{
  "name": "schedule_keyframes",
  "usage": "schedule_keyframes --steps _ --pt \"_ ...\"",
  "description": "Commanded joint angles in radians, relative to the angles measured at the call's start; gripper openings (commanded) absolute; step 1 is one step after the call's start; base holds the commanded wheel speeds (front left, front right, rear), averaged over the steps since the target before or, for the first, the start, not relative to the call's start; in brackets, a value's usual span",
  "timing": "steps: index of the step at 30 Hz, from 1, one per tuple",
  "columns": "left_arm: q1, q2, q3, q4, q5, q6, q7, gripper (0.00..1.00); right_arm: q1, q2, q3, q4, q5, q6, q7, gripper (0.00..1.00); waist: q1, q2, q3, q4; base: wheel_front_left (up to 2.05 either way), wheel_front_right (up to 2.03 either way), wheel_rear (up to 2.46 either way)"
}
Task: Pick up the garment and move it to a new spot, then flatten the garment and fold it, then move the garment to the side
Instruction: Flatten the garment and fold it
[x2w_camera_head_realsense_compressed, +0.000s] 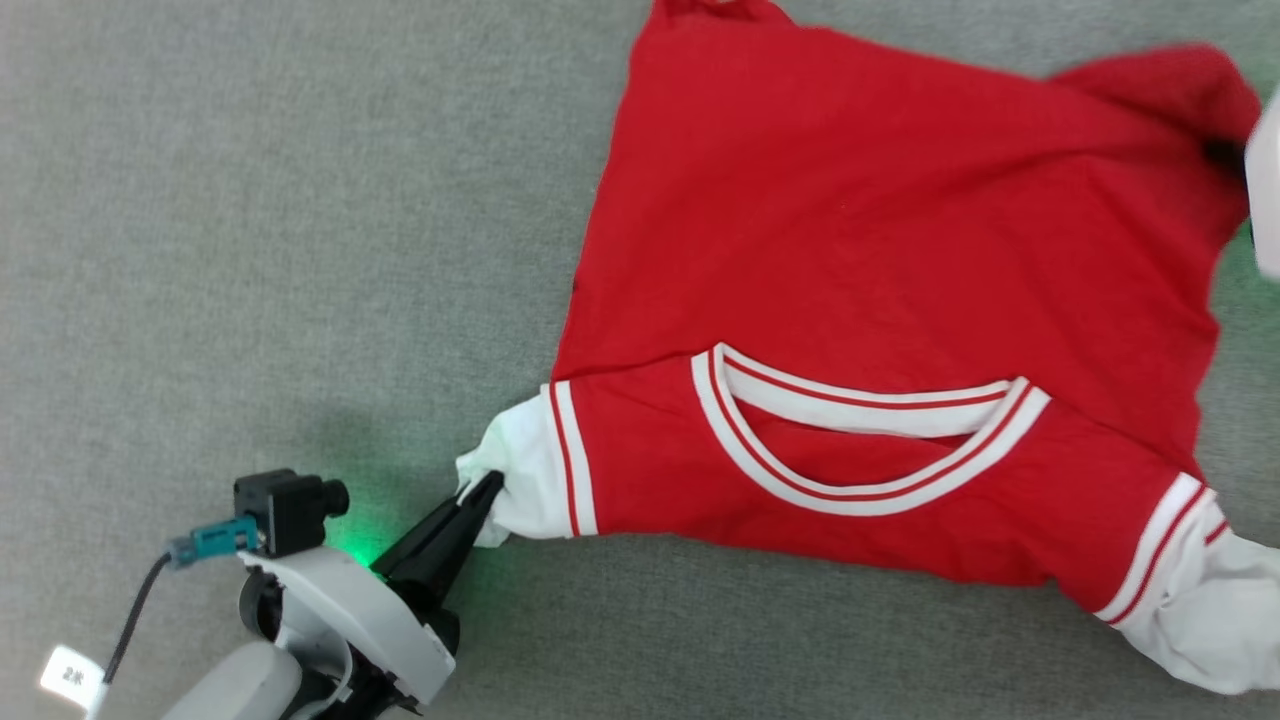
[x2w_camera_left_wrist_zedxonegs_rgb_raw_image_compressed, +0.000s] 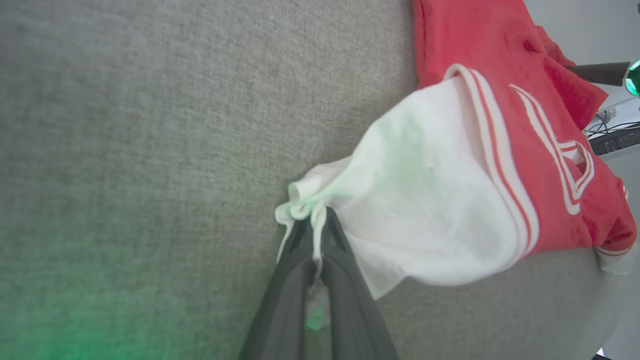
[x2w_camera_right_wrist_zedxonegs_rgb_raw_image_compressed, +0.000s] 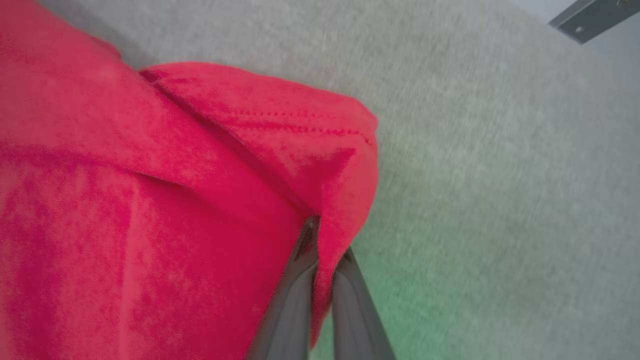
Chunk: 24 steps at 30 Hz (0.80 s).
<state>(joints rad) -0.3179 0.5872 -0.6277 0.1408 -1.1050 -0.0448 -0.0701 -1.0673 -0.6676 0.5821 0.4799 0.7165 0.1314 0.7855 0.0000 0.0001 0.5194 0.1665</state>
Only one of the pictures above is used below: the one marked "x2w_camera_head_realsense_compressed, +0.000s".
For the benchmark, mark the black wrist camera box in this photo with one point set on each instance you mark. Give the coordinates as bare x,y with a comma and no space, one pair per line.
290,510

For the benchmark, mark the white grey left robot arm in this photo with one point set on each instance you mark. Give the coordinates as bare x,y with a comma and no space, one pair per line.
235,690

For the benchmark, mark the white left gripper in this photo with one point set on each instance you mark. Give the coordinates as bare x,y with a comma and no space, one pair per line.
360,620

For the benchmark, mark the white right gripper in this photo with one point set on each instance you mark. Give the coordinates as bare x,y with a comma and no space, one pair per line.
1266,190

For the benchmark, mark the red white basketball jersey shirt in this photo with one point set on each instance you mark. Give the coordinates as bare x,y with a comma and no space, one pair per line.
880,300

